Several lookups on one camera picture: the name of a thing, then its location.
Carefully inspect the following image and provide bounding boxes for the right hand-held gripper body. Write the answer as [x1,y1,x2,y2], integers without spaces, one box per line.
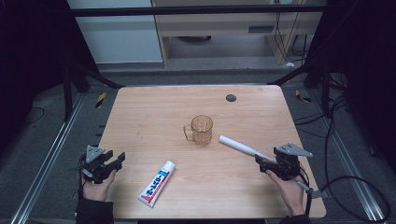
[271,142,314,182]

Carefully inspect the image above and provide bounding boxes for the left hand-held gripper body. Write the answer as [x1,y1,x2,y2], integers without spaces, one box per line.
[78,144,116,185]

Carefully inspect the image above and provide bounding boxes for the white electric toothbrush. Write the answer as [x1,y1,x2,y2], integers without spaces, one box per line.
[219,134,276,163]

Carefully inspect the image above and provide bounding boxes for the white toothpaste tube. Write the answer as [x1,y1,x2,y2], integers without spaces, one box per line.
[137,160,177,209]

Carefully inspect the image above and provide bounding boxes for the clear amber cup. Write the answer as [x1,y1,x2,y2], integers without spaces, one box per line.
[182,114,215,147]

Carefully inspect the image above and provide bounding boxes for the person's left hand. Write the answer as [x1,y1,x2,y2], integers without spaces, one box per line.
[80,169,118,203]

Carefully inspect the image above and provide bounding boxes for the person's right hand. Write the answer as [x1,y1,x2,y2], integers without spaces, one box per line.
[264,169,308,217]

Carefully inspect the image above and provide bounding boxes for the yellow black tape strip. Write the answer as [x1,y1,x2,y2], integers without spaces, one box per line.
[94,91,107,109]
[294,89,313,104]

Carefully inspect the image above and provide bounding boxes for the black metal stand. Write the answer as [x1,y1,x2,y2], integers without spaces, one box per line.
[61,60,124,123]
[268,57,332,117]

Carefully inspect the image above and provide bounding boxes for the white cabinet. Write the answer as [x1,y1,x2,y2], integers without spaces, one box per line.
[66,0,164,65]

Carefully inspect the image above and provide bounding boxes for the light wooden desk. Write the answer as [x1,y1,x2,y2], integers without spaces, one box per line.
[150,0,329,67]

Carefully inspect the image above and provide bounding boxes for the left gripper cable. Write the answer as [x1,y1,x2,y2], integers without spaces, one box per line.
[77,153,88,200]

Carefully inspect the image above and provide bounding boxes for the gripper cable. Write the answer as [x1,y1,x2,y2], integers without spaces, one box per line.
[296,166,315,217]
[77,153,88,200]

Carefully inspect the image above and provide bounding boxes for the thick black floor cable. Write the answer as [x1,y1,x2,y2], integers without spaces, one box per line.
[292,94,392,224]

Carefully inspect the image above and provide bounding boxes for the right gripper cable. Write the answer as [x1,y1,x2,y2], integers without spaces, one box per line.
[296,166,315,217]

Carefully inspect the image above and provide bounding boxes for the grey table edge bracket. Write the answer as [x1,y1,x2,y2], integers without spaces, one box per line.
[311,189,330,200]

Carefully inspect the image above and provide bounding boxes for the aluminium floor rail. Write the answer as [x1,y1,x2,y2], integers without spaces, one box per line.
[306,89,388,224]
[8,92,88,224]

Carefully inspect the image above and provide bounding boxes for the thin black floor cable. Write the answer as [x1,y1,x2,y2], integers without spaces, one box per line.
[22,106,46,126]

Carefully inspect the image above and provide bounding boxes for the hanging black desk cables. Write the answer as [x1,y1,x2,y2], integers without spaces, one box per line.
[273,3,311,64]

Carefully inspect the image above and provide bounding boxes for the black horizontal frame bar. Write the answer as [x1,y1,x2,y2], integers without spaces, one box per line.
[69,5,326,18]

